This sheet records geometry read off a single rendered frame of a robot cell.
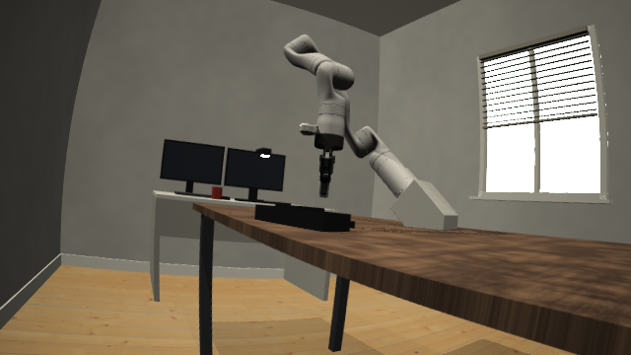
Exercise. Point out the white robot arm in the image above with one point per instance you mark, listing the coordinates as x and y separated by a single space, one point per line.
334 113

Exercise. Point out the black rack of three bins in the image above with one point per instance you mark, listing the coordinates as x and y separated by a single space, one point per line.
304 217

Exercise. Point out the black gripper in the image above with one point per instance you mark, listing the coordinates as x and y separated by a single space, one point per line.
328 143

